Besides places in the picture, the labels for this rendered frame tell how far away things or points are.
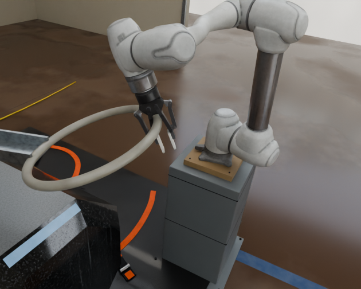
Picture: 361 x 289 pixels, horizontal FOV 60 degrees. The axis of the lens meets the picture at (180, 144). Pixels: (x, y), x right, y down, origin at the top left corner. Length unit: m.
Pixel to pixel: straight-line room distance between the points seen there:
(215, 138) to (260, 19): 0.64
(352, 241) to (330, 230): 0.16
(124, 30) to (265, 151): 0.87
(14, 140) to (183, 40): 0.80
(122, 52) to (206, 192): 0.97
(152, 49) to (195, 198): 1.07
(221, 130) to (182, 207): 0.52
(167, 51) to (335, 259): 2.14
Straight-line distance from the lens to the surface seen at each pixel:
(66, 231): 1.36
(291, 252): 2.51
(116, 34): 0.93
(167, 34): 0.79
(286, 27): 1.20
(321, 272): 2.50
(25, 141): 1.31
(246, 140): 1.47
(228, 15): 1.24
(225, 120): 1.56
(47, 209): 1.38
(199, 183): 1.64
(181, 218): 1.87
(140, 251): 2.27
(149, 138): 0.93
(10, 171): 1.62
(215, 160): 1.67
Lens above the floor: 1.82
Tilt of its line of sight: 34 degrees down
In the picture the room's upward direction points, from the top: 6 degrees clockwise
